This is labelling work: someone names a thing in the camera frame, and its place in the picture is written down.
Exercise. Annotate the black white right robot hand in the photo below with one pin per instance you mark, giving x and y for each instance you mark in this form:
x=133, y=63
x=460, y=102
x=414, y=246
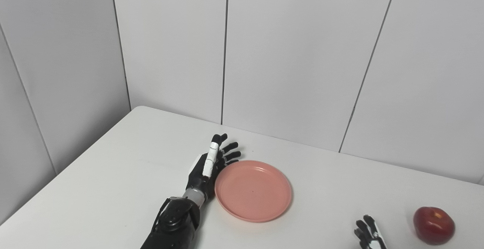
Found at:
x=370, y=237

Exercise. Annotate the red apple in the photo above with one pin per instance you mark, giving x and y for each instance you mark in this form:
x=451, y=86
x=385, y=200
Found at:
x=434, y=226

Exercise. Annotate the pink round plate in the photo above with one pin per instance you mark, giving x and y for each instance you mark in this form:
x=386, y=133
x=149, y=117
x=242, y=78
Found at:
x=253, y=192

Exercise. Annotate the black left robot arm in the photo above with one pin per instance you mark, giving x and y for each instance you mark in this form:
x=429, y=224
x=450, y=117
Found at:
x=174, y=220

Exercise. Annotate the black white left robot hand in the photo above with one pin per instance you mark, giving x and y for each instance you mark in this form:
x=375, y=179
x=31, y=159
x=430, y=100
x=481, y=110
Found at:
x=208, y=164

